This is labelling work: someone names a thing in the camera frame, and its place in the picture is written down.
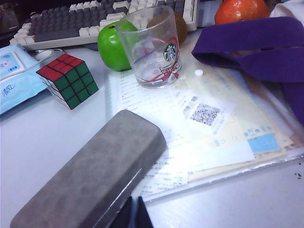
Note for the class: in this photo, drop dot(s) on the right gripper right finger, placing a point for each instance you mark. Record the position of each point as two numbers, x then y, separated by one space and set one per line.
143 216

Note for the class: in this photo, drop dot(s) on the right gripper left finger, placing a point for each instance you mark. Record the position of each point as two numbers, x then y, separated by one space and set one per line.
124 216

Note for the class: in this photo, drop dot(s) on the grey suede glasses case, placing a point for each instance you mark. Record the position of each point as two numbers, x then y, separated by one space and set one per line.
83 171

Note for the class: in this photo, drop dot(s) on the Rubik's cube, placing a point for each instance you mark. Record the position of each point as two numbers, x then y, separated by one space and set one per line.
71 80

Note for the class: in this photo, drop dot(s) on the clear plastic box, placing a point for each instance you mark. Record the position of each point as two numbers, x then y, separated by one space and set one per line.
152 59

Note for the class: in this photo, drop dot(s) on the green apple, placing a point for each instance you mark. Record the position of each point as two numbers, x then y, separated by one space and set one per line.
111 50

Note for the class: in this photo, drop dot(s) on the light blue wet wipes pack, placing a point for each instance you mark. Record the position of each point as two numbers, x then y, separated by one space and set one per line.
21 83

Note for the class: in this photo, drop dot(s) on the brown kiwi fruit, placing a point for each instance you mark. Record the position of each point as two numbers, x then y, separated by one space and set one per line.
181 28

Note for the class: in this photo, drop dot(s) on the grey and white keyboard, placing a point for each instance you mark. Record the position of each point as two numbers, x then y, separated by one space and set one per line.
59 23

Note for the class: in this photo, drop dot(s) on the orange persimmon fruit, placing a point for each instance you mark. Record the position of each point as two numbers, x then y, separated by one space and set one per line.
242 12

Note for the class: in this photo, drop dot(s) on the cream cloth bag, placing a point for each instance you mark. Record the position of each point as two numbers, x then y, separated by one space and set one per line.
289 8

